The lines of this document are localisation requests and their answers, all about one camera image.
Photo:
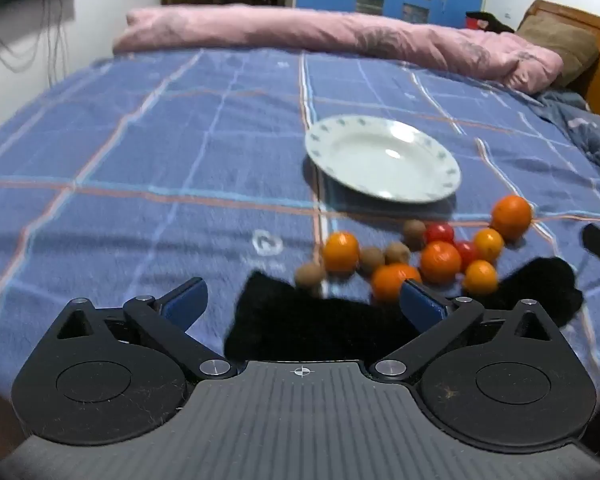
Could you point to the small brown round fruit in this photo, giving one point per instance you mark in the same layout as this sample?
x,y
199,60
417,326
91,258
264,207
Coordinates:
x,y
371,259
309,276
414,234
397,252

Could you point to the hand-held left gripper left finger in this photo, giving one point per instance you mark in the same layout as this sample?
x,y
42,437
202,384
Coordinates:
x,y
182,302

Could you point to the blue plaid bed sheet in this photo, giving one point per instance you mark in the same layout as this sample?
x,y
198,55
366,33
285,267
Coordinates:
x,y
155,160

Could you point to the orange tangerine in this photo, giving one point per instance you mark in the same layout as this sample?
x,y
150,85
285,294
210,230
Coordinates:
x,y
387,280
440,261
341,251

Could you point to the small yellow-orange citrus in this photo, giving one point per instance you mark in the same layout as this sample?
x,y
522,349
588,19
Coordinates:
x,y
488,245
480,277

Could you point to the red and black garment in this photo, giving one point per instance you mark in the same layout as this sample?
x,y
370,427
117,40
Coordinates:
x,y
485,21

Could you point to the pink floral quilt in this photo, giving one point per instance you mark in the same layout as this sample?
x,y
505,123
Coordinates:
x,y
330,32

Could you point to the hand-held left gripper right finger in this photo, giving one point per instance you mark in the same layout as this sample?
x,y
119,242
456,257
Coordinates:
x,y
422,305

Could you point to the large orange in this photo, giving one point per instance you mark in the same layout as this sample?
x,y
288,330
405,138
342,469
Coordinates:
x,y
511,216

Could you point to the grey-blue blanket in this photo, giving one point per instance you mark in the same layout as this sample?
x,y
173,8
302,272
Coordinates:
x,y
585,125

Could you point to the red cherry tomato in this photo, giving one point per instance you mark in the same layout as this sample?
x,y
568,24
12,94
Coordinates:
x,y
468,254
439,233

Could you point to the white floral rim plate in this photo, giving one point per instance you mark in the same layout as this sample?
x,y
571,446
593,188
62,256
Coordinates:
x,y
380,157

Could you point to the brown pillow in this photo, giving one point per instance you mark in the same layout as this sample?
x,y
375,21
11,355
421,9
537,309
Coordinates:
x,y
560,42

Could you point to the black fuzzy cloth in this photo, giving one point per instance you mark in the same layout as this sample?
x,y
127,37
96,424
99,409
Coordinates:
x,y
305,325

